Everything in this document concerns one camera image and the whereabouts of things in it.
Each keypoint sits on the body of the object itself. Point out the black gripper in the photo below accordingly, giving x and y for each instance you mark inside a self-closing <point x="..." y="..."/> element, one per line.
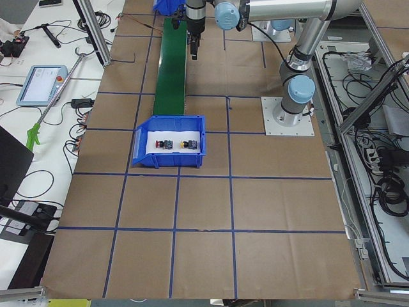
<point x="195" y="27"/>

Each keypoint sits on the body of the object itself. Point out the yellow push button switch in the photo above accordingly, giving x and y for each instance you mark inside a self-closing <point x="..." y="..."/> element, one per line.
<point x="190" y="144"/>

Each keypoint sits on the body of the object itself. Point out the red push button switch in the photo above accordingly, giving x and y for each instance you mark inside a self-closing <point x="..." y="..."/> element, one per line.
<point x="164" y="144"/>

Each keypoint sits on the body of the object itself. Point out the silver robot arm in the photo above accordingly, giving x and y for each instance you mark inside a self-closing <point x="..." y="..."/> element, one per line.
<point x="195" y="17"/>
<point x="298" y="87"/>

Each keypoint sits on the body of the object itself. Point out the right blue plastic bin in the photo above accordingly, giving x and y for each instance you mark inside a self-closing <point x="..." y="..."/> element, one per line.
<point x="167" y="7"/>

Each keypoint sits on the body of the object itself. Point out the blue plastic bin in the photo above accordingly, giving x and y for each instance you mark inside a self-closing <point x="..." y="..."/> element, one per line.
<point x="167" y="7"/>
<point x="169" y="123"/>

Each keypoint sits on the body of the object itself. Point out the green conveyor belt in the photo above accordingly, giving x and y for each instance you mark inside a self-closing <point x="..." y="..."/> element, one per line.
<point x="170" y="88"/>

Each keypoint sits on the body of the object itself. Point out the white foam pad left bin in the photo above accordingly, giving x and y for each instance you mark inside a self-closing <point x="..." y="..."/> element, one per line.
<point x="177" y="137"/>

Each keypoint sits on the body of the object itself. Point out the left blue plastic bin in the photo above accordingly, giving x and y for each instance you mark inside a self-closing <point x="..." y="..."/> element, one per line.
<point x="169" y="123"/>

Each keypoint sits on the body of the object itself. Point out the teach pendant tablet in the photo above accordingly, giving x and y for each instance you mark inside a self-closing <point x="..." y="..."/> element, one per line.
<point x="41" y="84"/>

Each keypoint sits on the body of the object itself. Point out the aluminium frame post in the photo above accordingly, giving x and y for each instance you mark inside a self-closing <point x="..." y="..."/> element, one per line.
<point x="90" y="23"/>

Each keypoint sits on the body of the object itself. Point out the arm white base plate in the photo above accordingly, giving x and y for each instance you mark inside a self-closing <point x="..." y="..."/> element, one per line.
<point x="279" y="123"/>

